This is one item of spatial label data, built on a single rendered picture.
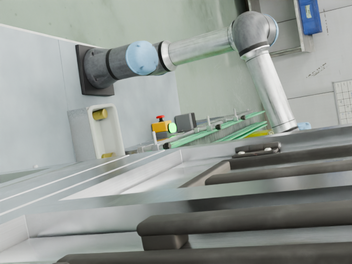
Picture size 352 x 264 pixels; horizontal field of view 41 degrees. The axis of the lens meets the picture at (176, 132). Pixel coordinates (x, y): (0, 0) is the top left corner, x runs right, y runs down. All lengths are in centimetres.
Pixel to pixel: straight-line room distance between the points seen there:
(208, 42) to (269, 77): 30
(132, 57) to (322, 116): 610
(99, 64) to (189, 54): 32
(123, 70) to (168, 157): 103
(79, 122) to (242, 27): 61
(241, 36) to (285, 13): 617
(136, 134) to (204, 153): 134
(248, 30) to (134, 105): 73
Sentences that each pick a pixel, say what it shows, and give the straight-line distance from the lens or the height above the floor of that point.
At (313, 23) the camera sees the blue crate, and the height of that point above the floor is 103.
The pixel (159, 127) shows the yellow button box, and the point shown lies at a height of 79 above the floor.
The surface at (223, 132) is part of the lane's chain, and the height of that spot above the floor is 88.
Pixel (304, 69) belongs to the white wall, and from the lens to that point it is 754.
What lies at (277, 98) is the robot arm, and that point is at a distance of 145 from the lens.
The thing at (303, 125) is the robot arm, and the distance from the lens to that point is 157.
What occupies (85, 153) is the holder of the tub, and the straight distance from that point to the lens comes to 159.
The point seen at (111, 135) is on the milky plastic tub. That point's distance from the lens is 171.
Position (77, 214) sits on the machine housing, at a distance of 37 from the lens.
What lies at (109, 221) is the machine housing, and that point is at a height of 151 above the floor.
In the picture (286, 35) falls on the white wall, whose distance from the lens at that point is 760.
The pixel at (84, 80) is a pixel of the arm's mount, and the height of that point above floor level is 76.
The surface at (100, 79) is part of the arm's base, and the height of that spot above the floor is 81.
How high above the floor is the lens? 170
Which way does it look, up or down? 24 degrees down
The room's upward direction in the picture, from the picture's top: 81 degrees clockwise
